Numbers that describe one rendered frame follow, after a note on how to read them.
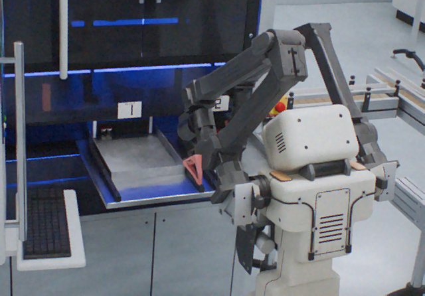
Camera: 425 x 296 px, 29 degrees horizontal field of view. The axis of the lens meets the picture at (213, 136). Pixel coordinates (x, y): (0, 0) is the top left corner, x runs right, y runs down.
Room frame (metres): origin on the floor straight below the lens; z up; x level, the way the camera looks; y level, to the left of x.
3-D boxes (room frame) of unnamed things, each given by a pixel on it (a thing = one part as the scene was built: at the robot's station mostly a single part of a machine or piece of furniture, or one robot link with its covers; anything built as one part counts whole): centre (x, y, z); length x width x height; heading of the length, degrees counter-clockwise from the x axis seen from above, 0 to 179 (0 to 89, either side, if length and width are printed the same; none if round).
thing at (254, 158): (2.65, -0.09, 0.90); 0.34 x 0.26 x 0.04; 23
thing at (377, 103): (3.20, -0.44, 0.92); 0.69 x 0.16 x 0.16; 113
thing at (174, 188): (2.62, 0.09, 0.87); 0.70 x 0.48 x 0.02; 113
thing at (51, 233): (2.23, 0.51, 0.82); 0.40 x 0.14 x 0.02; 15
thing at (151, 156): (2.62, 0.27, 0.90); 0.34 x 0.26 x 0.04; 23
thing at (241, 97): (2.71, -0.08, 1.11); 0.07 x 0.06 x 0.07; 29
